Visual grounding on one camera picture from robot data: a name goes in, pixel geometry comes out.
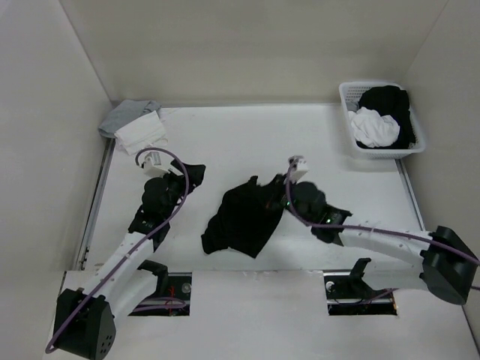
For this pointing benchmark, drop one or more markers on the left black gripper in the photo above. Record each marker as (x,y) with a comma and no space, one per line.
(196,173)

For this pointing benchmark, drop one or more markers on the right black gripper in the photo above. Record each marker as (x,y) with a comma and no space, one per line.
(292,186)

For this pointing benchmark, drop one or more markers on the black tank top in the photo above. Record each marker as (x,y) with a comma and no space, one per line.
(247,217)

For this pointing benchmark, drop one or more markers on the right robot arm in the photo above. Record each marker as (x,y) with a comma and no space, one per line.
(435,261)

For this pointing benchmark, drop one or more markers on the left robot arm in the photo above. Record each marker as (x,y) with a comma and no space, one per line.
(87,318)

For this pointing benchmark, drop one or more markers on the folded white tank top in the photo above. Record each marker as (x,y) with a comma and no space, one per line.
(145,131)

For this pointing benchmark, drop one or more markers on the folded grey tank top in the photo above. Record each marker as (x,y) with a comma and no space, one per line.
(125,113)

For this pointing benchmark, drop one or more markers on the crumpled white tank top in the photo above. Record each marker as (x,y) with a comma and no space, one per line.
(373,130)

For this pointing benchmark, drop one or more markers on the white plastic laundry basket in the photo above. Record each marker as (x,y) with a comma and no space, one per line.
(351,93)

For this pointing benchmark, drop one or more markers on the black garment in basket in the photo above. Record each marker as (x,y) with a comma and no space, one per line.
(390,100)

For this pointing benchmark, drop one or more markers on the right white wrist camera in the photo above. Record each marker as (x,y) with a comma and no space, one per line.
(298,167)

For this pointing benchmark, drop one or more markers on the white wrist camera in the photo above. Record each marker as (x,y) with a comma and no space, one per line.
(298,167)
(151,164)

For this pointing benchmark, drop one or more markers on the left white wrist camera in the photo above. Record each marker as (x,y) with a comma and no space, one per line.
(151,164)

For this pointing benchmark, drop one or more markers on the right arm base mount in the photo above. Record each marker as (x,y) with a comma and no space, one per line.
(348,295)

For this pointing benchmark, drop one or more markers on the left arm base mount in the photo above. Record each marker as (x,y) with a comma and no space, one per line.
(172,297)

